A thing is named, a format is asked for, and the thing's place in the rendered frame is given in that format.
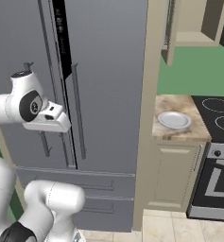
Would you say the grey fridge door with black edge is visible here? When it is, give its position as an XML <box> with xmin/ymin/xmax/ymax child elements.
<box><xmin>0</xmin><ymin>0</ymin><xmax>78</xmax><ymax>170</ymax></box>

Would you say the silver oven with black door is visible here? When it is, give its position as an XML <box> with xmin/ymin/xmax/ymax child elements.
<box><xmin>186</xmin><ymin>141</ymin><xmax>224</xmax><ymax>222</ymax></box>

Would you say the black hob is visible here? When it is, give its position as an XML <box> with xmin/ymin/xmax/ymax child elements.
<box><xmin>190</xmin><ymin>95</ymin><xmax>224</xmax><ymax>145</ymax></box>

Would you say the beige wall cupboard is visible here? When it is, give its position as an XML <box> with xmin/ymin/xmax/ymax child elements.
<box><xmin>160</xmin><ymin>0</ymin><xmax>224</xmax><ymax>67</ymax></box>

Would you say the beige fridge side panel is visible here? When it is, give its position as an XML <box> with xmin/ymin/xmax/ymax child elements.
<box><xmin>131</xmin><ymin>0</ymin><xmax>172</xmax><ymax>233</ymax></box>

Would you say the beige cupboard door handle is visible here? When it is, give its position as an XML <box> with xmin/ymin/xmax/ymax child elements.
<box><xmin>193</xmin><ymin>144</ymin><xmax>203</xmax><ymax>173</ymax></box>

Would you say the grey fridge drawer front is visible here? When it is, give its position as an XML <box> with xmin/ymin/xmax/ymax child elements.
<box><xmin>15</xmin><ymin>165</ymin><xmax>137</xmax><ymax>200</ymax></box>
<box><xmin>73</xmin><ymin>194</ymin><xmax>135</xmax><ymax>233</ymax></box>

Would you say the white plate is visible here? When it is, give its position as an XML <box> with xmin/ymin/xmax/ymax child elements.
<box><xmin>157</xmin><ymin>111</ymin><xmax>193</xmax><ymax>130</ymax></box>

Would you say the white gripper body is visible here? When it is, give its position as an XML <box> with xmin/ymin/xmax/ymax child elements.
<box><xmin>22</xmin><ymin>111</ymin><xmax>72</xmax><ymax>133</ymax></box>

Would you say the wide grey fridge door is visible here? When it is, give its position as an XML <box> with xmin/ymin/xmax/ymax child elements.
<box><xmin>63</xmin><ymin>0</ymin><xmax>148</xmax><ymax>175</ymax></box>

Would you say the grey fridge drawer handle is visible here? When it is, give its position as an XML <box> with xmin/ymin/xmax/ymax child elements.
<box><xmin>80</xmin><ymin>203</ymin><xmax>115</xmax><ymax>216</ymax></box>
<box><xmin>75</xmin><ymin>180</ymin><xmax>115</xmax><ymax>192</ymax></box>

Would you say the long grey fridge door handle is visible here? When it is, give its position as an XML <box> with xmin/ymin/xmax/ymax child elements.
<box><xmin>37</xmin><ymin>0</ymin><xmax>52</xmax><ymax>158</ymax></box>
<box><xmin>71</xmin><ymin>62</ymin><xmax>87</xmax><ymax>161</ymax></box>

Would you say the beige base cupboard door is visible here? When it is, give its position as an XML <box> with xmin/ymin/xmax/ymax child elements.
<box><xmin>146</xmin><ymin>140</ymin><xmax>208</xmax><ymax>213</ymax></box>

